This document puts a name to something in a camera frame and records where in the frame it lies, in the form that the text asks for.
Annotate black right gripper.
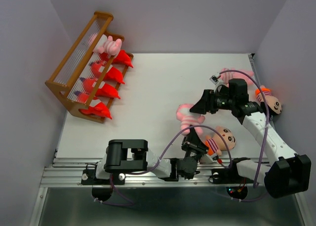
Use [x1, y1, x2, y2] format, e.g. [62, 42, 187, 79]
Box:
[189, 89, 235, 115]

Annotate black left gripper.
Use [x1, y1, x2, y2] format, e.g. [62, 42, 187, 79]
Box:
[180, 124, 208, 160]

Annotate pink striped pig plush back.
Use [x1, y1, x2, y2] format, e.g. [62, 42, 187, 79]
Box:
[176, 104, 205, 130]

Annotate pink striped pig plush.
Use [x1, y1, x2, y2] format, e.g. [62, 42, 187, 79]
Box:
[93, 35, 122, 57]
[176, 104, 205, 130]
[220, 68, 254, 85]

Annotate red shark plush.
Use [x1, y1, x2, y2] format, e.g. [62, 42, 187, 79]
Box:
[89, 62, 125, 84]
[74, 91, 112, 119]
[79, 77, 121, 100]
[100, 50, 133, 68]

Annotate pink striped pig plush front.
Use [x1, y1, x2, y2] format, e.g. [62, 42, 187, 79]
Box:
[93, 35, 122, 57]

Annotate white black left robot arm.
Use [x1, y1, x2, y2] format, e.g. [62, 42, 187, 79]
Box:
[81, 128, 208, 186]

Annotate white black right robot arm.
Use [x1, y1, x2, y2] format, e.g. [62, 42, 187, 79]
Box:
[190, 76, 311, 198]

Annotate wooden tiered shelf rack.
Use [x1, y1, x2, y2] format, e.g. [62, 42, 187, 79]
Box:
[45, 11, 130, 123]

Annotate boy doll orange pants front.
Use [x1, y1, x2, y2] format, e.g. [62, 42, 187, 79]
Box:
[201, 126, 237, 162]

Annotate boy doll orange pants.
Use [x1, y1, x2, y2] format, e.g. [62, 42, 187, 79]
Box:
[255, 85, 282, 117]
[201, 126, 237, 162]

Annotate pink striped pig plush right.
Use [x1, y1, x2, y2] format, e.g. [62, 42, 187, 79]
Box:
[220, 68, 254, 85]

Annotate boy doll orange pants right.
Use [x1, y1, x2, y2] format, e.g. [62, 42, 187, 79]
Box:
[255, 85, 282, 117]

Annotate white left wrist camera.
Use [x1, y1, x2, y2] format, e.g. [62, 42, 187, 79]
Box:
[199, 153, 220, 164]

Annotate aluminium front mounting rail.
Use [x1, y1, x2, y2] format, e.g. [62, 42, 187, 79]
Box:
[39, 157, 302, 188]

